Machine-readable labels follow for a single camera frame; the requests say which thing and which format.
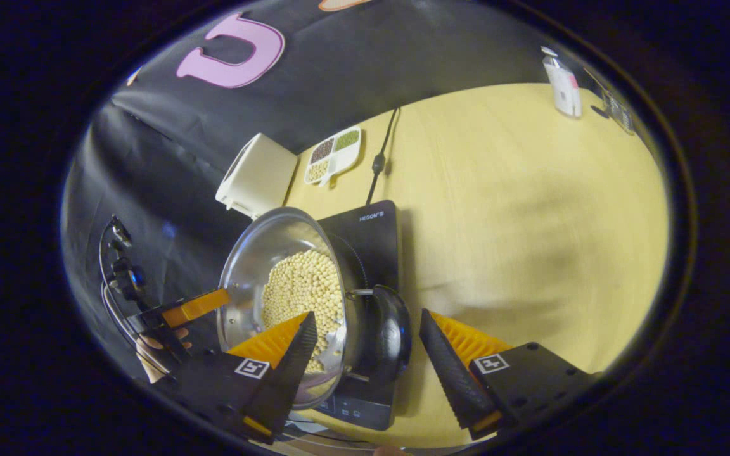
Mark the white box appliance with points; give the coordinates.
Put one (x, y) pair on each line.
(257, 177)

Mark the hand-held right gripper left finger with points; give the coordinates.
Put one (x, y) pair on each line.
(289, 380)

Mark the white bottle with pink label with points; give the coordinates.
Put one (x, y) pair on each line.
(564, 88)

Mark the black induction cooktop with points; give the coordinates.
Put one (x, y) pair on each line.
(374, 240)

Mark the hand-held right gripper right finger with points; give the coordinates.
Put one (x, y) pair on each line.
(450, 373)

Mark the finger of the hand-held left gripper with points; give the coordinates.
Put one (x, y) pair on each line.
(200, 306)

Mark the pile of yellow soybeans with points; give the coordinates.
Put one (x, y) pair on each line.
(305, 285)

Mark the white divided dish of beans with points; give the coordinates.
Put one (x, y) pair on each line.
(333, 158)

